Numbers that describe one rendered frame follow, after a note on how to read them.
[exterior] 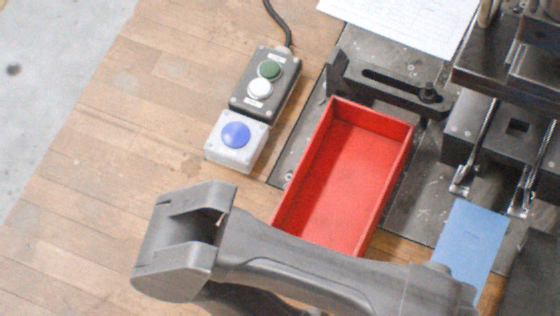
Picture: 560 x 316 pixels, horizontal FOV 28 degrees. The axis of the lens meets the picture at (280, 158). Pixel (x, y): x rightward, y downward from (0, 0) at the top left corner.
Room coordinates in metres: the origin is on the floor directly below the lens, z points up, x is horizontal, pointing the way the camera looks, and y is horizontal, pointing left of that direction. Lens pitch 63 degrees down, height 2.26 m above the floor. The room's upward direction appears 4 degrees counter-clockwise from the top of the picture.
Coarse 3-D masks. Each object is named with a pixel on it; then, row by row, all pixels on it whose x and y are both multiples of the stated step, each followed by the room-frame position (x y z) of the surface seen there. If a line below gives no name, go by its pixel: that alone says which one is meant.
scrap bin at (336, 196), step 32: (320, 128) 0.72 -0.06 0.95; (352, 128) 0.74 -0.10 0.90; (384, 128) 0.72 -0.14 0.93; (320, 160) 0.69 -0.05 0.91; (352, 160) 0.69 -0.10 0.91; (384, 160) 0.69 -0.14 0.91; (288, 192) 0.62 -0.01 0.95; (320, 192) 0.65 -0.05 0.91; (352, 192) 0.64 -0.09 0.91; (384, 192) 0.61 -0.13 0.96; (288, 224) 0.60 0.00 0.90; (320, 224) 0.60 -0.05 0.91; (352, 224) 0.60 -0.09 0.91
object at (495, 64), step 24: (504, 24) 0.74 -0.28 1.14; (480, 48) 0.70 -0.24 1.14; (504, 48) 0.70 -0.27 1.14; (528, 48) 0.67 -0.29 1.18; (456, 72) 0.68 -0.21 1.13; (480, 72) 0.67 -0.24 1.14; (504, 72) 0.67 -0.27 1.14; (528, 72) 0.64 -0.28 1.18; (552, 72) 0.64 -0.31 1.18; (504, 96) 0.65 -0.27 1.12; (528, 96) 0.64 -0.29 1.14; (552, 96) 0.62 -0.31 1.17
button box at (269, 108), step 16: (272, 16) 0.93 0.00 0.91; (288, 32) 0.90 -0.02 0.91; (288, 48) 0.87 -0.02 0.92; (256, 64) 0.84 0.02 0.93; (288, 64) 0.83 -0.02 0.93; (240, 80) 0.81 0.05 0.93; (272, 80) 0.81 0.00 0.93; (288, 80) 0.81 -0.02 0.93; (240, 96) 0.79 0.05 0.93; (272, 96) 0.78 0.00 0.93; (288, 96) 0.80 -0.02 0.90; (240, 112) 0.77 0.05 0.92; (256, 112) 0.76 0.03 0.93; (272, 112) 0.76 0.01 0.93
